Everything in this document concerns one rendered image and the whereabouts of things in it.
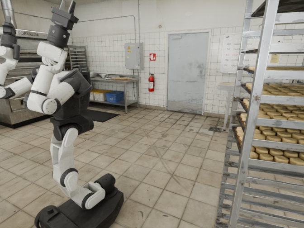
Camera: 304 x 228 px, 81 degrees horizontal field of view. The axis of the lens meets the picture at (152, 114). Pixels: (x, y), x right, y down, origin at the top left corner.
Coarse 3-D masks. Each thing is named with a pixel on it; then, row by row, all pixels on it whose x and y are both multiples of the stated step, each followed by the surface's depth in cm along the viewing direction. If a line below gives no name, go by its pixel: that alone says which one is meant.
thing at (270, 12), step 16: (272, 0) 55; (272, 16) 56; (272, 32) 57; (256, 64) 62; (256, 80) 62; (256, 96) 64; (256, 112) 65; (240, 160) 73; (240, 176) 74; (240, 192) 77
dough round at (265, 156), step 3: (261, 153) 79; (264, 153) 79; (267, 153) 79; (261, 156) 77; (264, 156) 76; (267, 156) 76; (270, 156) 76; (261, 159) 77; (264, 159) 76; (267, 159) 75; (270, 159) 75
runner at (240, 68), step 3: (240, 66) 102; (243, 66) 101; (246, 66) 101; (270, 66) 98; (273, 66) 97; (276, 66) 97; (279, 66) 96; (282, 66) 96; (285, 66) 95; (288, 66) 95; (291, 66) 95; (294, 66) 94; (297, 66) 94; (300, 66) 94; (303, 66) 93; (237, 69) 103; (240, 69) 102
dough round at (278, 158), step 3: (276, 156) 76; (279, 156) 76; (282, 156) 76; (276, 159) 75; (279, 159) 74; (282, 159) 74; (285, 159) 74; (288, 159) 74; (282, 162) 74; (285, 162) 73
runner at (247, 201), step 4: (220, 192) 130; (220, 196) 129; (224, 196) 129; (228, 196) 128; (232, 196) 128; (232, 200) 126; (244, 200) 126; (248, 200) 125; (252, 204) 122; (256, 204) 122; (260, 204) 122; (264, 204) 122; (268, 204) 121; (268, 208) 119; (272, 208) 119; (276, 208) 119; (280, 208) 119; (284, 208) 119; (288, 212) 116; (292, 212) 116; (296, 212) 116; (300, 212) 116
